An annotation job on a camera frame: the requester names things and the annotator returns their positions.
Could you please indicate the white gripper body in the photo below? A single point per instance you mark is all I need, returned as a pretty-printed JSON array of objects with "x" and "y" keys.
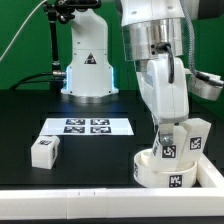
[{"x": 168, "y": 102}]

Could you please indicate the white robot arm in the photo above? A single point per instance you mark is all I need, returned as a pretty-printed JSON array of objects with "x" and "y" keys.
[{"x": 154, "y": 45}]

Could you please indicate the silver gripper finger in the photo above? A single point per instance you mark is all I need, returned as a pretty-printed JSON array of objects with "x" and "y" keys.
[{"x": 166, "y": 132}]

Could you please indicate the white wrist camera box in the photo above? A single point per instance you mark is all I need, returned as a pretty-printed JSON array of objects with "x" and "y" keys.
[{"x": 207, "y": 90}]

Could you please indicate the white L-shaped fence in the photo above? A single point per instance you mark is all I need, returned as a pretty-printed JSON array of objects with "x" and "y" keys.
[{"x": 206, "y": 200}]

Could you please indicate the white marker sheet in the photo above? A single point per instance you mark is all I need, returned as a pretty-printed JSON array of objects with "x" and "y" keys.
[{"x": 87, "y": 126}]

